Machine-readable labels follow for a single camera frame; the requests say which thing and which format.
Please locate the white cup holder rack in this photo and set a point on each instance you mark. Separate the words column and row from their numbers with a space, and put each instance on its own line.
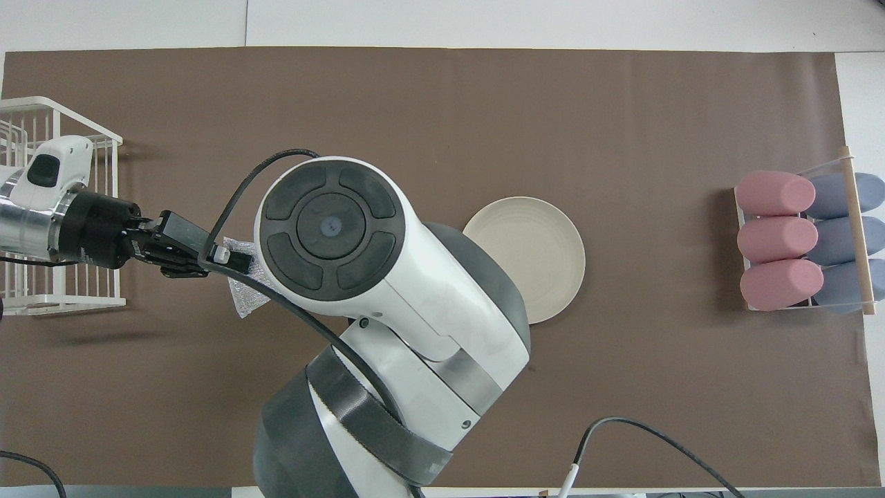
column 741, row 228

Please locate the blue cup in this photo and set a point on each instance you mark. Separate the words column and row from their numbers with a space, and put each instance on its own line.
column 833, row 195
column 833, row 241
column 836, row 285

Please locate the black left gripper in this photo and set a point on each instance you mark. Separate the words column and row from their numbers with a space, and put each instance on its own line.
column 104, row 232

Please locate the wooden rack bar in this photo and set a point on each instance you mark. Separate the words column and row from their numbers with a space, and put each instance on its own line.
column 857, row 235

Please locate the silver mesh sponge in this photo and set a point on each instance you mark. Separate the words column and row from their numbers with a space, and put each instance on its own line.
column 245, row 297

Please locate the pink cup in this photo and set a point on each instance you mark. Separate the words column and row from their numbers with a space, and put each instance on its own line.
column 781, row 285
column 778, row 240
column 774, row 194

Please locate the round cream plate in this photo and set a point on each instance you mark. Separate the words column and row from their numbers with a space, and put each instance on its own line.
column 546, row 256

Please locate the brown table mat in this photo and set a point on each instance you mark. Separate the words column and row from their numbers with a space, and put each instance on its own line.
column 622, row 380

